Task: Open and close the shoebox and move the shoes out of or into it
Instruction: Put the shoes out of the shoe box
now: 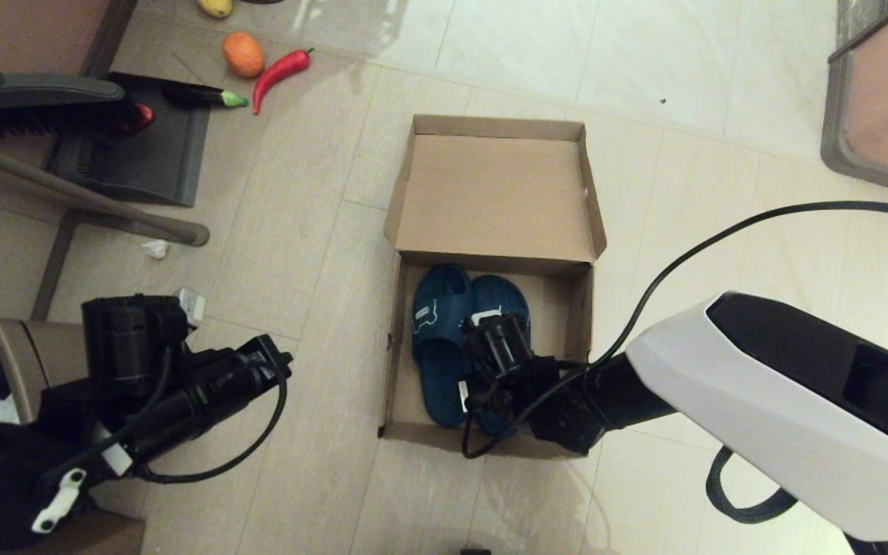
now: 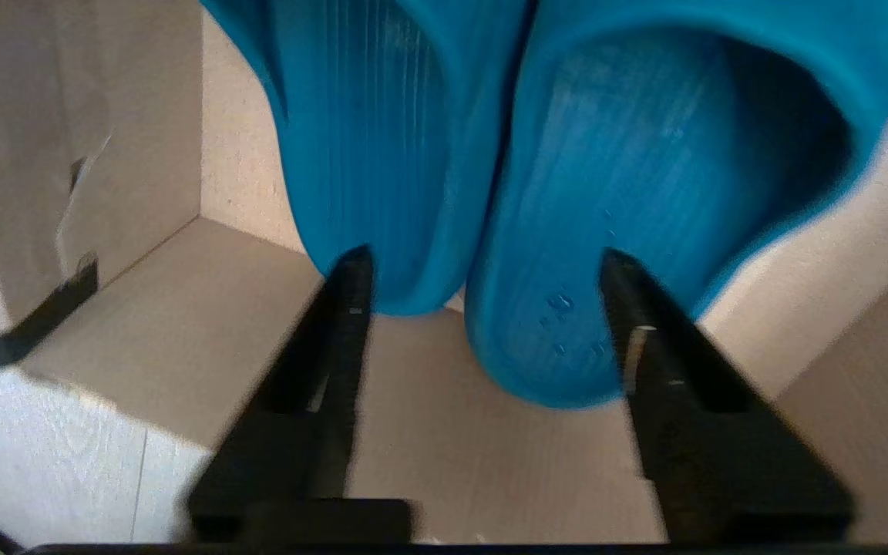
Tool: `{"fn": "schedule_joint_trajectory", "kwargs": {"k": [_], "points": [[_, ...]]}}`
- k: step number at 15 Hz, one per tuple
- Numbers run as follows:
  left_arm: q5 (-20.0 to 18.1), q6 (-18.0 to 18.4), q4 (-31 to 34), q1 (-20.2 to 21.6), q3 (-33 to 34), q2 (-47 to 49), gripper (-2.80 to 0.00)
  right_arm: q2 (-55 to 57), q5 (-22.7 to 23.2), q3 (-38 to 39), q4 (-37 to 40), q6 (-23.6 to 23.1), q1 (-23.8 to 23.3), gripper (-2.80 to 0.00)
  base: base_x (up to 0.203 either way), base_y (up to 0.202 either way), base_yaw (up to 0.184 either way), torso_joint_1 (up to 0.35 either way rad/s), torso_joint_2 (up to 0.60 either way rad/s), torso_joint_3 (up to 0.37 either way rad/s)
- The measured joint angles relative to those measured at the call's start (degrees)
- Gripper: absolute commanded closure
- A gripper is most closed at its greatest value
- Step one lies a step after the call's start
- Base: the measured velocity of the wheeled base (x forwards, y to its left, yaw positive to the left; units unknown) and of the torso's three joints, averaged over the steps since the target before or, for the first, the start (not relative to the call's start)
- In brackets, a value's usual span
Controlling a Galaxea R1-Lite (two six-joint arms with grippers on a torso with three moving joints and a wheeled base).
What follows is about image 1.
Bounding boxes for brown metal furniture frame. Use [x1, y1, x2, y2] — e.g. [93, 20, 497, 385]
[0, 0, 211, 322]

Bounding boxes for black corrugated hose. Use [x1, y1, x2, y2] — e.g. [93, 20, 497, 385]
[706, 446, 799, 525]

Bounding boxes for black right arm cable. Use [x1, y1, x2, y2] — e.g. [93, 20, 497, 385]
[461, 200, 888, 459]

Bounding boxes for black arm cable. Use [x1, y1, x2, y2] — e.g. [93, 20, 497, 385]
[461, 200, 888, 459]
[35, 370, 291, 486]

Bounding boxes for orange toy fruit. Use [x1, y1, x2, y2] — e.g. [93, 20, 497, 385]
[222, 32, 266, 79]

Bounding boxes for dark blue rubber slipper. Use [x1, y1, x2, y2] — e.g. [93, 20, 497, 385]
[412, 264, 476, 429]
[469, 274, 531, 436]

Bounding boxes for brown cardboard shoe box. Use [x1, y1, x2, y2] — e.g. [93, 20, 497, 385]
[377, 114, 608, 461]

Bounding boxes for dark grey dustpan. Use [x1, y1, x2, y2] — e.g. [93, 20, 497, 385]
[51, 73, 211, 207]

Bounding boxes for brown plastic trash bin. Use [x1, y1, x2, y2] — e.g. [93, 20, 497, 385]
[0, 318, 106, 425]

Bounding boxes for plain brown cardboard carton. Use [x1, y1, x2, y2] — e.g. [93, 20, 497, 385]
[82, 509, 146, 555]

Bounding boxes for red toy chili pepper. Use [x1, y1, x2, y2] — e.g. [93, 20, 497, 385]
[253, 48, 315, 116]

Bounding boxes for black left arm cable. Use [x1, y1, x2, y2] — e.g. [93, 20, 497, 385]
[35, 370, 291, 486]

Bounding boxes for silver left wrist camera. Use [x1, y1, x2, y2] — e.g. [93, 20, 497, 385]
[174, 288, 207, 326]

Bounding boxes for black bristle broom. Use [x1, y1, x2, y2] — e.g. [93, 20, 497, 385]
[0, 42, 140, 143]

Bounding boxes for purple toy eggplant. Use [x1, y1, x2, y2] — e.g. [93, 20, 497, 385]
[163, 83, 250, 109]

